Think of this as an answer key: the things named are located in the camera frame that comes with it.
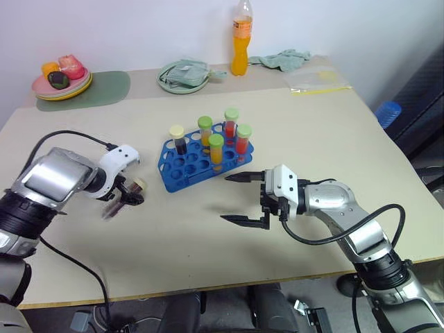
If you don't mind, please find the pale green stacked plate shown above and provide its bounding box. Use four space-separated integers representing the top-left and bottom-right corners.
34 74 93 99

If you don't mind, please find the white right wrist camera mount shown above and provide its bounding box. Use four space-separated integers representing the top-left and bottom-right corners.
264 164 307 221

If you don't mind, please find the yellow plate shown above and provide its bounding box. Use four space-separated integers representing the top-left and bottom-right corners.
35 76 94 102

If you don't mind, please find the pink toy peach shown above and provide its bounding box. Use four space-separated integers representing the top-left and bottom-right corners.
57 53 86 81

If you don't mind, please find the dark rounded shape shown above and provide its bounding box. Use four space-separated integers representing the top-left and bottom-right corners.
162 293 203 333
248 282 300 333

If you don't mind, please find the blue ribbed bottle cap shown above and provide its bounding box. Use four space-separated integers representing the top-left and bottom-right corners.
374 101 403 130

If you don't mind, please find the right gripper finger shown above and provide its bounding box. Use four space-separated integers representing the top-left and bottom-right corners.
224 171 267 184
219 207 272 231

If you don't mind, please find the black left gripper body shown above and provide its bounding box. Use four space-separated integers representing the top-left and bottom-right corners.
103 175 128 203

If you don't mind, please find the dark test tube cream cap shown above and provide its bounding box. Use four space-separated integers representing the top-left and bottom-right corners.
102 177 148 220

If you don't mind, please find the black metal clamp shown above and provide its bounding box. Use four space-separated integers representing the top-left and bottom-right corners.
293 299 331 327

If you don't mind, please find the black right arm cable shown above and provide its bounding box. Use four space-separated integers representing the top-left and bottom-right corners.
280 203 407 254

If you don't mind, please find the orange test tube green cap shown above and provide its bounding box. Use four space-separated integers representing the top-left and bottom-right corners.
207 133 225 173
196 115 214 147

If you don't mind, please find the dark test tube yellow cap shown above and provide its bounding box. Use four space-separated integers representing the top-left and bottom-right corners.
169 124 189 156

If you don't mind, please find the red test tube green cap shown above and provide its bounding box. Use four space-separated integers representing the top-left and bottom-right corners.
223 108 240 140
235 123 253 164

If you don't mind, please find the black round floor base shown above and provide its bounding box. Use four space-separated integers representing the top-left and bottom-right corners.
336 273 362 298

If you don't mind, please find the orange toy pepper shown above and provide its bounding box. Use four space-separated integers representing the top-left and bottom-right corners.
41 61 61 83

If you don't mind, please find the clear zip plastic bag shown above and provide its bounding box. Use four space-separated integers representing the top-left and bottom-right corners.
283 67 353 96

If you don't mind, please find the orange soda bottle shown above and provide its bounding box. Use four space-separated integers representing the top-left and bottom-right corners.
231 0 255 77

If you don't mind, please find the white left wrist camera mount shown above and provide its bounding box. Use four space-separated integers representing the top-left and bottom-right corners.
90 144 142 200

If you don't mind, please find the green crumpled cloth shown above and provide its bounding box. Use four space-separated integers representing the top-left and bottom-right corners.
247 49 312 74

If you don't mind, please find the black hanging cable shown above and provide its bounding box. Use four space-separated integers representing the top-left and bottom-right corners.
39 237 114 325

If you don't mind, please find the grey power adapter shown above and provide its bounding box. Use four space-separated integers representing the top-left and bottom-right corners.
70 311 92 332

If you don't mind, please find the blue test tube rack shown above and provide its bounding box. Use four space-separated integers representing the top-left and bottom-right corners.
157 121 255 194

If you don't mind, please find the green placemat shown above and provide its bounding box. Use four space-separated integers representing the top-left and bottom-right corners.
35 70 132 113

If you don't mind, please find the dark green toy fruit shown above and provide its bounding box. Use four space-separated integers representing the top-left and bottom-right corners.
46 70 71 89

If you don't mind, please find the pink plate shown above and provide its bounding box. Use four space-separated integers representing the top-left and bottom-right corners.
31 67 92 96

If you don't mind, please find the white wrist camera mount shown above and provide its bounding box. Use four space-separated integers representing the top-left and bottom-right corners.
90 144 142 200
264 164 307 221

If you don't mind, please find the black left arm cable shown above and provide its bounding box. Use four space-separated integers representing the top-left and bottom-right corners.
24 129 121 181

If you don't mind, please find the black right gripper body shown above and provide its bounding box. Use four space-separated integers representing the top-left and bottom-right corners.
258 179 291 223

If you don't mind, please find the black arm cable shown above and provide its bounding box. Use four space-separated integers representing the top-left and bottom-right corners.
24 129 121 181
280 203 407 254

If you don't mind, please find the light green plate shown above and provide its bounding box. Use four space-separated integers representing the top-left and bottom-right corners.
155 60 211 95

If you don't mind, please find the black carbon fibre panel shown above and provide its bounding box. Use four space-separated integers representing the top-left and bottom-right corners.
384 44 444 195

